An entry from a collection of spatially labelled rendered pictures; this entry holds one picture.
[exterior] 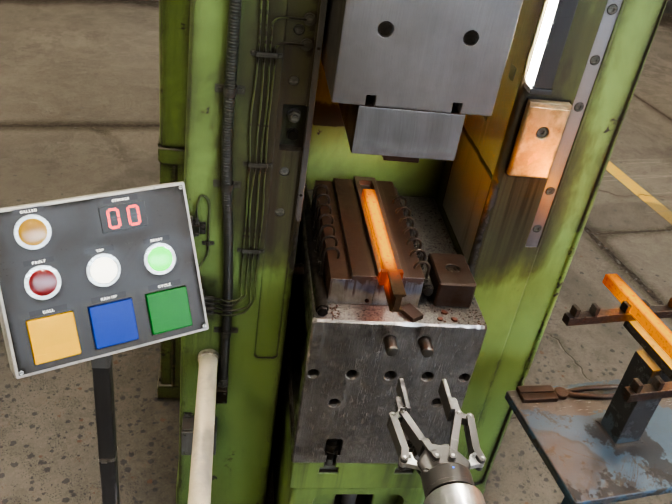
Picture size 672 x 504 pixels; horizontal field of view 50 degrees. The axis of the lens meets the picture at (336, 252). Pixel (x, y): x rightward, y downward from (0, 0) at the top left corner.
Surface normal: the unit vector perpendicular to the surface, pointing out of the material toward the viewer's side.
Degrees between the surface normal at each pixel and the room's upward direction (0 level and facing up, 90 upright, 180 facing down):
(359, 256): 0
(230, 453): 90
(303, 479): 90
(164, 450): 0
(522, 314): 90
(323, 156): 90
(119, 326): 60
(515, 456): 0
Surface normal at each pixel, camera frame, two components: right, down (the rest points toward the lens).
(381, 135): 0.10, 0.57
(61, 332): 0.51, 0.05
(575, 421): 0.13, -0.82
